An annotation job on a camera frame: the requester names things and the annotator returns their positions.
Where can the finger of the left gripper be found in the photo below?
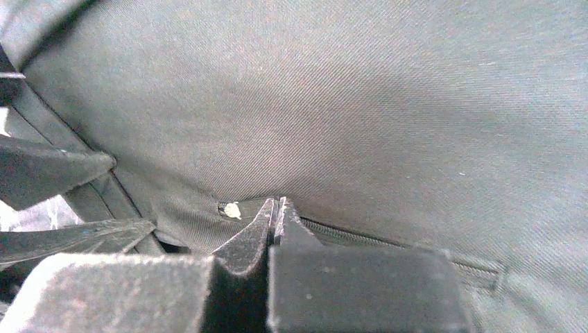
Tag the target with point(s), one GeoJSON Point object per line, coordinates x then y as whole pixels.
{"type": "Point", "coordinates": [110, 236]}
{"type": "Point", "coordinates": [32, 172]}

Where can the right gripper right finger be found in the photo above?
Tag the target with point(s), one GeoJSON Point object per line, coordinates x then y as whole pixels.
{"type": "Point", "coordinates": [317, 288]}

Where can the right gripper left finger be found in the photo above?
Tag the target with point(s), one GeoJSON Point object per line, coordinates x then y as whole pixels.
{"type": "Point", "coordinates": [117, 292]}

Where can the black student backpack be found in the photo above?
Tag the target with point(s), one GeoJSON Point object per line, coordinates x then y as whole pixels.
{"type": "Point", "coordinates": [458, 126]}

